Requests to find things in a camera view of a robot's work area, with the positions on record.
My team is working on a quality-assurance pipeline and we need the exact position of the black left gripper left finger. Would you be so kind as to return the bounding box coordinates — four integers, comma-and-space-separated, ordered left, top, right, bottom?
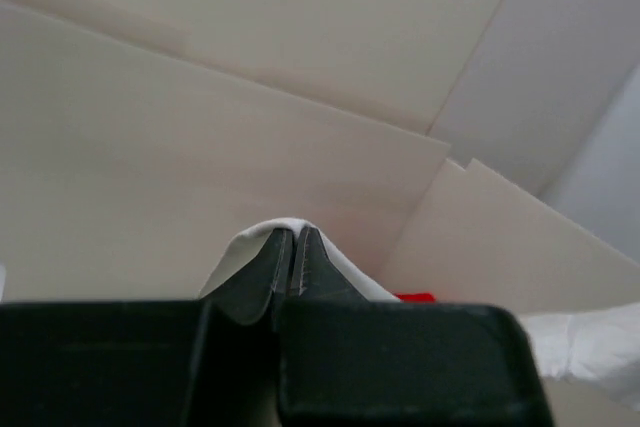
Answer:
200, 228, 293, 325

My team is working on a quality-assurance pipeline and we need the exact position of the red folded t shirt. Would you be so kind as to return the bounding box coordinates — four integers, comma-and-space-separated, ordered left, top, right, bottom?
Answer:
394, 292, 436, 303

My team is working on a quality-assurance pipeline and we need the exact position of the white t shirt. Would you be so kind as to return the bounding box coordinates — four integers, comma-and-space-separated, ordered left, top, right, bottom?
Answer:
200, 217, 639, 412

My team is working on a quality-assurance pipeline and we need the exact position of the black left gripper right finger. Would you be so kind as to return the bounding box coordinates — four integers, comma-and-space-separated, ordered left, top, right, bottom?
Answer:
287, 227, 366, 303

